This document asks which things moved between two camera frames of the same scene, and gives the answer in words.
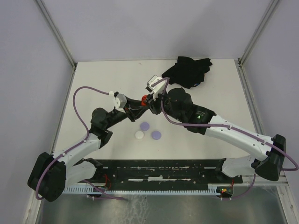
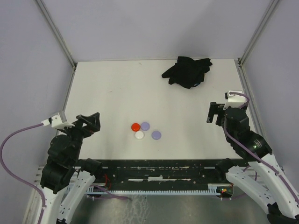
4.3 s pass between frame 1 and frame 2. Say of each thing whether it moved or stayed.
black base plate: stayed
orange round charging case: moved
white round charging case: stayed
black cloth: stayed
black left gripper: moved
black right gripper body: moved
